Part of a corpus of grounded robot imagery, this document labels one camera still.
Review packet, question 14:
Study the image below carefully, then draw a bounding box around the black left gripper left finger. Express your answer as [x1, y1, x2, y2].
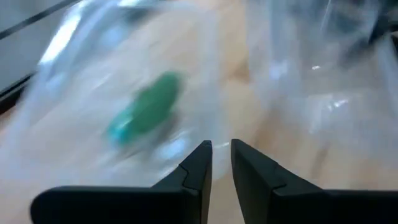
[30, 139, 213, 224]

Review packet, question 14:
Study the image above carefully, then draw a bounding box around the black aluminium table frame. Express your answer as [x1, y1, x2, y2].
[0, 72, 37, 115]

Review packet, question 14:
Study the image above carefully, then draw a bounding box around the clear plastic zip bag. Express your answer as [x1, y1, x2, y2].
[0, 0, 233, 187]

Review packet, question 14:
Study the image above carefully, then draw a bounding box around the clear plastic storage box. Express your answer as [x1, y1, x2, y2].
[245, 0, 398, 147]

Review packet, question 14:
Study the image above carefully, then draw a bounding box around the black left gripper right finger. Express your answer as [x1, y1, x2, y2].
[230, 138, 398, 224]

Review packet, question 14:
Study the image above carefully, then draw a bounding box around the dark green elastic bandage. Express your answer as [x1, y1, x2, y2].
[105, 71, 185, 147]

